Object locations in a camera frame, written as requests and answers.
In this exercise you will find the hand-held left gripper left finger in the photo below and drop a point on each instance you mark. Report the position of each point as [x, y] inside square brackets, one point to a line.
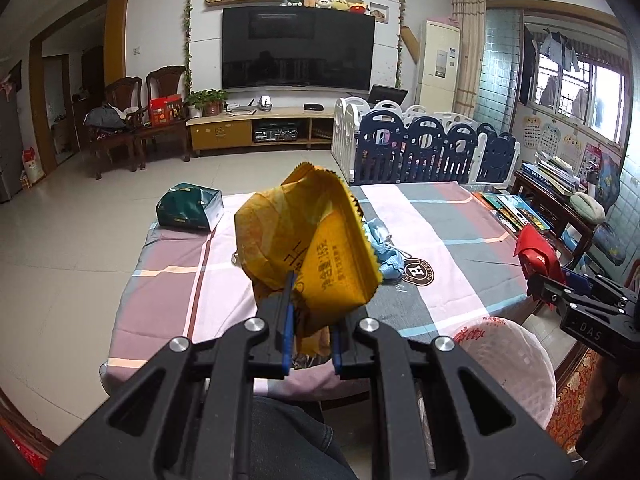
[284, 340]

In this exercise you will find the dark wooden side table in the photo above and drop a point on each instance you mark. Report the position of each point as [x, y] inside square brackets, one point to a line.
[550, 200]

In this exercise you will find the green knitted cushion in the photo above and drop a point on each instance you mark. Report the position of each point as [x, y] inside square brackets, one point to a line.
[587, 207]

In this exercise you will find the white standing air conditioner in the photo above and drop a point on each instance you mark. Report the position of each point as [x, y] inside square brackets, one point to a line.
[437, 70]

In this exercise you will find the red snack packet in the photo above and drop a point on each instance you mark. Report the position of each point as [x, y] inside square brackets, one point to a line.
[537, 255]

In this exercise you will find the yellow snack packet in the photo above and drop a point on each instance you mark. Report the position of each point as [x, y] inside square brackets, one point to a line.
[300, 240]

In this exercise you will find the black set-top box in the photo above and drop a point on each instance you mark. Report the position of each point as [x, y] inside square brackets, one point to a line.
[314, 107]

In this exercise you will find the green vine garland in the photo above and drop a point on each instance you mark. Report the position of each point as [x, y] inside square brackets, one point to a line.
[189, 25]
[400, 30]

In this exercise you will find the blue face mask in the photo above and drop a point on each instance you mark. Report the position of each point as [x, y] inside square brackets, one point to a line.
[387, 255]

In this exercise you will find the black stereo unit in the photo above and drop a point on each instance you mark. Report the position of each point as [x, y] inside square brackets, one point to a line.
[276, 135]

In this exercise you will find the wooden wall shelf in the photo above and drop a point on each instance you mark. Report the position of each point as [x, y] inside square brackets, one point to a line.
[240, 1]

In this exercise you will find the striped tablecloth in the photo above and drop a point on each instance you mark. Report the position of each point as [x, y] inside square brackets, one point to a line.
[440, 230]

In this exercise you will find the dark bag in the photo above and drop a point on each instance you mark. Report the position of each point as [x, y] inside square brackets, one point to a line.
[102, 119]

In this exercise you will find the small white desk device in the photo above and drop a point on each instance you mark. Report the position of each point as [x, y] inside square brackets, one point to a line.
[265, 104]

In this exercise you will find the grey refrigerator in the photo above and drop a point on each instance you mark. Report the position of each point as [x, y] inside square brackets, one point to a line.
[10, 145]

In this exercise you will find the large black television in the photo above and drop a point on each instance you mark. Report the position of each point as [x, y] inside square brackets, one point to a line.
[297, 47]

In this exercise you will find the dark wooden chair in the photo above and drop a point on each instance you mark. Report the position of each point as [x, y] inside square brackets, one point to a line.
[165, 80]
[122, 92]

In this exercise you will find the blue patterned cushion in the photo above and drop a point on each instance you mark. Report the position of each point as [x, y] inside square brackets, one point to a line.
[610, 245]

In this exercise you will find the trash bin with white liner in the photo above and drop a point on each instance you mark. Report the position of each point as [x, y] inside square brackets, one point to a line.
[505, 365]

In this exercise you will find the wooden television cabinet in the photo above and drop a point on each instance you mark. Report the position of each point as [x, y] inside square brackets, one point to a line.
[220, 132]

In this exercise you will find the stack of books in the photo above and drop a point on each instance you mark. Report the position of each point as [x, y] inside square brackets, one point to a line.
[547, 172]

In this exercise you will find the window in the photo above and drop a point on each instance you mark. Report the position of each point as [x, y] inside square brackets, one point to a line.
[580, 95]

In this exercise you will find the person's dark trouser leg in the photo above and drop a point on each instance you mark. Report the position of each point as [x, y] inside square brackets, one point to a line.
[295, 440]

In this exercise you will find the red gift box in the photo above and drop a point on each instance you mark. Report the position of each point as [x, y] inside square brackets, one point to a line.
[165, 110]

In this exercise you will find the black laptop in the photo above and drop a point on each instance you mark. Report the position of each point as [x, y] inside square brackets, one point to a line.
[387, 95]

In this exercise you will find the potted green plant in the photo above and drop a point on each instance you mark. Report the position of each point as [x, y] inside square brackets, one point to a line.
[206, 97]

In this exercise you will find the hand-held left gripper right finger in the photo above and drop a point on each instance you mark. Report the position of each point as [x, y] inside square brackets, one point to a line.
[337, 355]

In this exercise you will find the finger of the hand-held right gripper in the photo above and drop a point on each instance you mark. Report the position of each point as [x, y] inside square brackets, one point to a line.
[547, 292]
[602, 291]

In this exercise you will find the row of picture books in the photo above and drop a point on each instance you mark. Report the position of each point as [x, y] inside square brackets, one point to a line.
[515, 212]

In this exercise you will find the red floral rug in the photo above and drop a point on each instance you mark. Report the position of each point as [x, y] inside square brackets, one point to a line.
[570, 405]

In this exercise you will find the hanging clothes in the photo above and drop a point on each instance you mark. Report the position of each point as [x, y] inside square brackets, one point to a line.
[557, 47]

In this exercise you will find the blue and white play fence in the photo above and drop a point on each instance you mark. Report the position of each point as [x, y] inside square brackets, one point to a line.
[425, 145]

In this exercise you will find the beige curtain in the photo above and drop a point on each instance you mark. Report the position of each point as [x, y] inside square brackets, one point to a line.
[467, 50]

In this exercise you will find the row of plush toys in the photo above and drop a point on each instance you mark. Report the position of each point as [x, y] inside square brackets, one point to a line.
[325, 2]

